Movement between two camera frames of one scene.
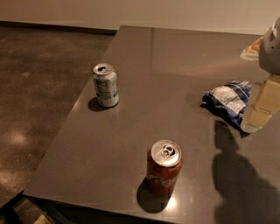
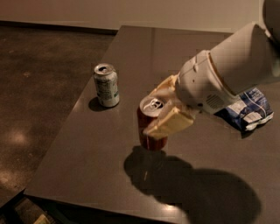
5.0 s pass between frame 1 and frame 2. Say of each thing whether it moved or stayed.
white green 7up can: stayed
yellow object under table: stayed
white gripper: moved
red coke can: moved
